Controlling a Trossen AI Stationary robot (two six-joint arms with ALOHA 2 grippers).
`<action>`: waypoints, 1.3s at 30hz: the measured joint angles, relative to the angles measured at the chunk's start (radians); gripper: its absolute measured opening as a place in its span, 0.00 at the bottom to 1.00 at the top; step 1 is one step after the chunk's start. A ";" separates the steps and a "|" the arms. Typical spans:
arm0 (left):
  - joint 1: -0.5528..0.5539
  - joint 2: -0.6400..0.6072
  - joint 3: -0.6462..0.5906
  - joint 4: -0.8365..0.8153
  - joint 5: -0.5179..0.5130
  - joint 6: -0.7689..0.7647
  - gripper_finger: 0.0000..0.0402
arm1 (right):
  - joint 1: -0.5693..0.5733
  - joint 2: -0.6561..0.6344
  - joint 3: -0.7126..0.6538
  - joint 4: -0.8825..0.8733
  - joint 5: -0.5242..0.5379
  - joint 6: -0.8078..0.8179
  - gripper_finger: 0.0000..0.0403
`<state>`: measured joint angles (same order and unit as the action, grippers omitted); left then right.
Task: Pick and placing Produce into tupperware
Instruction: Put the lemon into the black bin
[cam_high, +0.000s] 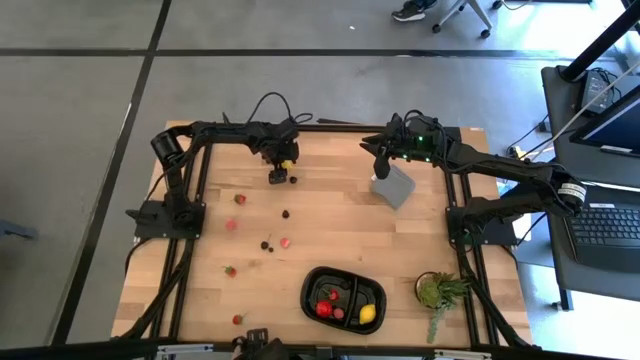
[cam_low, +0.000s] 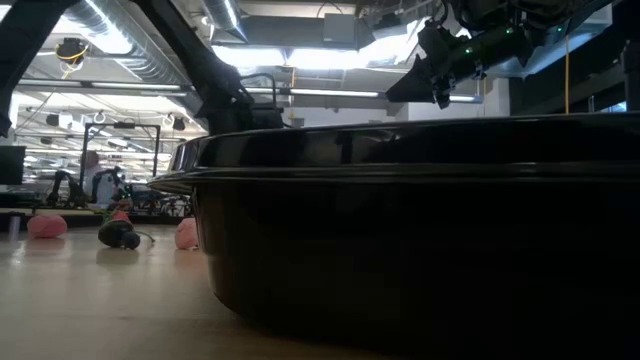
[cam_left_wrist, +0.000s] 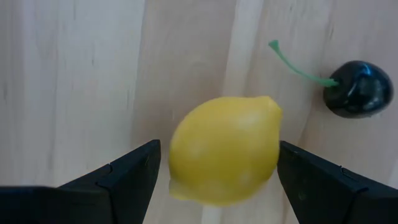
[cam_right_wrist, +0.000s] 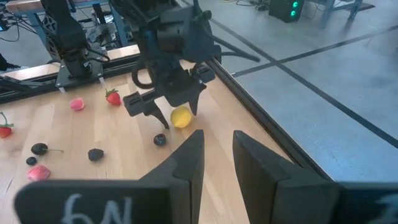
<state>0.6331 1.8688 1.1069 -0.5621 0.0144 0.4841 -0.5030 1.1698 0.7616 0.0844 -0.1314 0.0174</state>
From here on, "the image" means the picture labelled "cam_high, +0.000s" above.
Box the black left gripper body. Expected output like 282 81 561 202
252 122 302 167

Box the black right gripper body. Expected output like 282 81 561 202
373 113 447 180

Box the grey folded cloth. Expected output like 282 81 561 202
369 164 417 210

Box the black plastic container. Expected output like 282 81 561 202
299 265 388 336

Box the person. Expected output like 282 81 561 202
390 0 439 23

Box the white paper sheet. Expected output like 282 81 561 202
512 212 534 242

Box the grey office chair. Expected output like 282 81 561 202
432 0 504 40

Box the potted green succulent plant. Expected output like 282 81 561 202
414 271 472 345

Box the black bulky object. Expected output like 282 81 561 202
231 327 297 360

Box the computer monitor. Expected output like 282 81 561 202
569 83 640 159

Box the black keyboard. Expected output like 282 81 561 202
564 201 640 274

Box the grey floor object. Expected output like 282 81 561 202
0 218 40 241

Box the white hanging cord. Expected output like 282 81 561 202
529 60 640 164

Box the silver bracket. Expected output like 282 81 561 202
433 349 494 360
157 343 215 357

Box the black steel post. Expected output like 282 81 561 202
559 0 640 82

